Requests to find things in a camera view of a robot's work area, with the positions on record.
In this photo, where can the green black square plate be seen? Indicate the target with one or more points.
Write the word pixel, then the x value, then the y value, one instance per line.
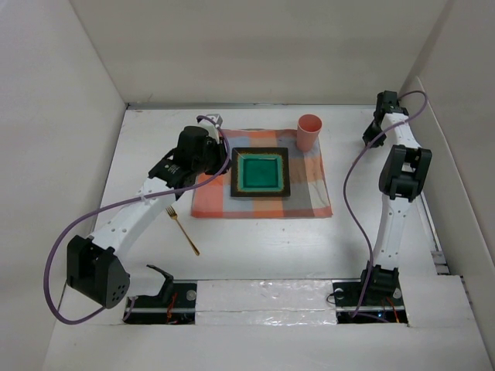
pixel 260 173

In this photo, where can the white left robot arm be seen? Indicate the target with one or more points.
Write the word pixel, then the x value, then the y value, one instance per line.
pixel 96 264

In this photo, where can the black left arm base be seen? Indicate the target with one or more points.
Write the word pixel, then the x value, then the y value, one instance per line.
pixel 177 306

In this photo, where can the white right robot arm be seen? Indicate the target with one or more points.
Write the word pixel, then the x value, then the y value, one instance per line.
pixel 401 181

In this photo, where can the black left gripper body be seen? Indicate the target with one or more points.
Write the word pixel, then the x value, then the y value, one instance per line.
pixel 213 159

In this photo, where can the checkered orange blue cloth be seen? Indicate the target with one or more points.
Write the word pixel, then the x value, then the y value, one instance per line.
pixel 309 197

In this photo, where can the gold fork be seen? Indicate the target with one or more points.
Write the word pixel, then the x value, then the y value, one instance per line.
pixel 173 215

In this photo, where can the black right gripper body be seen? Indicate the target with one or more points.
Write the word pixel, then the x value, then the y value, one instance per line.
pixel 372 131

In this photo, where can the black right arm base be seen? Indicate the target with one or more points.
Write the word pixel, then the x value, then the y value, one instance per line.
pixel 374 308

